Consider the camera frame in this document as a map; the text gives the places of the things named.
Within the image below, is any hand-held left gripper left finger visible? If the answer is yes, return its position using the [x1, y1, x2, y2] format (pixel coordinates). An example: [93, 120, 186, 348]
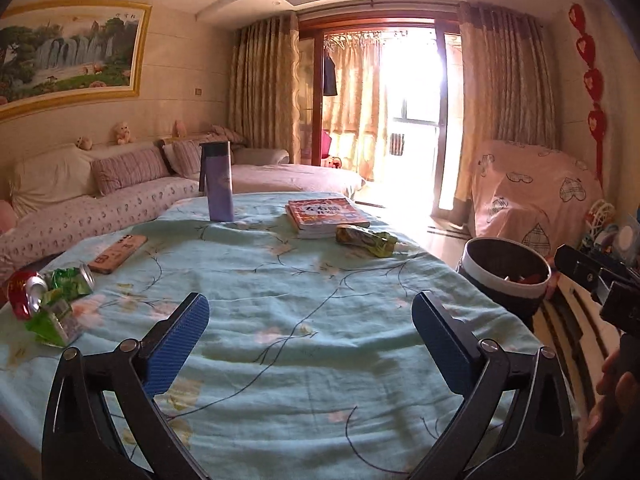
[41, 291, 211, 480]

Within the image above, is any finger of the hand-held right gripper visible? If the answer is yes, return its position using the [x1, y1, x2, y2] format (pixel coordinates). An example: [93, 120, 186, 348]
[554, 244, 632, 305]

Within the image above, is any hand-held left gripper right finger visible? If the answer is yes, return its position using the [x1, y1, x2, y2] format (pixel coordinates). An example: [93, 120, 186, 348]
[411, 290, 583, 480]

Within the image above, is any black bin with white rim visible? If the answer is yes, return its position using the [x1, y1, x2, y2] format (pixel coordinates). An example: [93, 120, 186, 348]
[457, 237, 552, 333]

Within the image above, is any person's right hand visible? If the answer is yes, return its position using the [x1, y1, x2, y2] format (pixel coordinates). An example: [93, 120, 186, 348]
[586, 332, 640, 443]

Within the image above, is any white toy wheel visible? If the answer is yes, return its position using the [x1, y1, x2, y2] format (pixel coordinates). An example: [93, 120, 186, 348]
[585, 199, 617, 236]

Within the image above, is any pink heart print cover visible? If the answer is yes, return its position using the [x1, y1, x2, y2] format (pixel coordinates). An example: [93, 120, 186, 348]
[470, 140, 604, 262]

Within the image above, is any brown remote control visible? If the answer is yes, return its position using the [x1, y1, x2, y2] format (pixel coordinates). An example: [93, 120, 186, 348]
[87, 234, 149, 276]

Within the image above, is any teal floral blanket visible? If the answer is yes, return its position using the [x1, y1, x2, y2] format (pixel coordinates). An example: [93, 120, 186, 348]
[0, 191, 581, 480]

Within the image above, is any green spouted pouch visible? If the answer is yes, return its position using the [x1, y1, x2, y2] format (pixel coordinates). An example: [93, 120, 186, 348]
[335, 224, 409, 260]

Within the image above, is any crushed green can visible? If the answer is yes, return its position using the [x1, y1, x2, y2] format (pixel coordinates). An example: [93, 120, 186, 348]
[25, 300, 84, 349]
[47, 263, 96, 304]

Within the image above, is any crushed green can front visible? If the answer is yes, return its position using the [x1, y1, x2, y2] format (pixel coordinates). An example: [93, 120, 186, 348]
[25, 300, 84, 349]

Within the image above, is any purple drink bottle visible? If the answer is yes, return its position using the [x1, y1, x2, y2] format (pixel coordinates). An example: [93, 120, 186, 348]
[199, 141, 235, 223]

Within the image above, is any sofa with pink covers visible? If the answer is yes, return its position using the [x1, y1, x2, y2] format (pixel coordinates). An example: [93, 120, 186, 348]
[0, 127, 368, 286]

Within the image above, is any crushed red can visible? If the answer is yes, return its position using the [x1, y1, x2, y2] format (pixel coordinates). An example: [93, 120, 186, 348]
[7, 270, 49, 320]

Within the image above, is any red cover book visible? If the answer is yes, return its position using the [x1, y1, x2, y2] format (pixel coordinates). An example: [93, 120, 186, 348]
[286, 199, 371, 240]

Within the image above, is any beige patterned curtain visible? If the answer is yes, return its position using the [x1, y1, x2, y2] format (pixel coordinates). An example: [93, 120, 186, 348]
[452, 2, 559, 221]
[227, 15, 301, 164]

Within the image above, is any white pillow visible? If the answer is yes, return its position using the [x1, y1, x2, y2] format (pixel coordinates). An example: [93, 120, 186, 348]
[9, 145, 99, 219]

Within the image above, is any small striped pink pillow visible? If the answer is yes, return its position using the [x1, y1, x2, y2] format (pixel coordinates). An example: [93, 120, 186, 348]
[210, 125, 247, 146]

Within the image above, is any sheer balcony curtain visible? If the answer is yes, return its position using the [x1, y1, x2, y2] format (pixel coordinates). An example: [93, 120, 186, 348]
[322, 35, 387, 182]

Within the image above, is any dark hanging garment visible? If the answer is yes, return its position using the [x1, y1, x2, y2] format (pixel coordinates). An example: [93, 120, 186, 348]
[322, 52, 339, 97]

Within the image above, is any framed landscape painting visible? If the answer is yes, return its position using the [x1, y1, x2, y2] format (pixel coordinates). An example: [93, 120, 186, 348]
[0, 1, 153, 121]

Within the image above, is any red heart wall decoration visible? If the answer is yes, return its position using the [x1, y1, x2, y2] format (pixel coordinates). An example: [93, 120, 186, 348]
[567, 2, 609, 187]

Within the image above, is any wooden balcony door frame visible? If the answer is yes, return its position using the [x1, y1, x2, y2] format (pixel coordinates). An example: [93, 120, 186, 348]
[297, 15, 464, 217]

